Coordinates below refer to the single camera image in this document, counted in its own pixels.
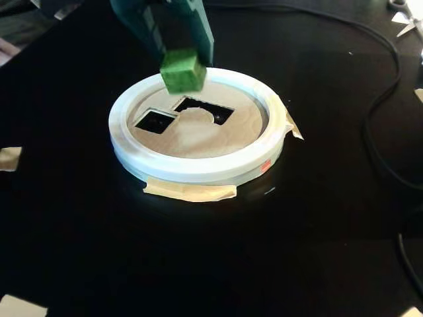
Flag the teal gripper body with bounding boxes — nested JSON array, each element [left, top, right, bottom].
[[150, 0, 199, 53]]

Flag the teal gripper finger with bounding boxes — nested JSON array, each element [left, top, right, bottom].
[[110, 0, 167, 65], [184, 0, 216, 69]]

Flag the green wooden cube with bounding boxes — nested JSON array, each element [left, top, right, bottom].
[[159, 48, 208, 96]]

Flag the white round shape sorter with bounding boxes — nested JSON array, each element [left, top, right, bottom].
[[108, 65, 288, 185]]

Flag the small masking tape strip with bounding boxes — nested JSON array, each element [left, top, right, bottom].
[[283, 107, 305, 142]]

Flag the long masking tape strip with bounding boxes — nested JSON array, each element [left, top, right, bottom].
[[142, 176, 239, 203]]

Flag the silver scissors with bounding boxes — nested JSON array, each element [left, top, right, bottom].
[[386, 0, 423, 38]]

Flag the black table mat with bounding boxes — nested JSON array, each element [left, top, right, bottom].
[[0, 0, 423, 317]]

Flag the long black cable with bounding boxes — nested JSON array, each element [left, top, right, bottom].
[[204, 0, 423, 191]]

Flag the short black cable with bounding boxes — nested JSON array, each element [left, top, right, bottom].
[[396, 206, 423, 298]]

